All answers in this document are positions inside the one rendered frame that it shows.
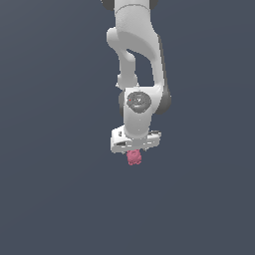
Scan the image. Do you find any small pink lumpy object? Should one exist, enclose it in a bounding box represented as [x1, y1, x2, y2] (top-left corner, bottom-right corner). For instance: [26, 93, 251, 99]
[127, 148, 143, 166]

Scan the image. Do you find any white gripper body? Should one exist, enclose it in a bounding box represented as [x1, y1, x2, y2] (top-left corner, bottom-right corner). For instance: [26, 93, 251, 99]
[110, 125, 162, 154]

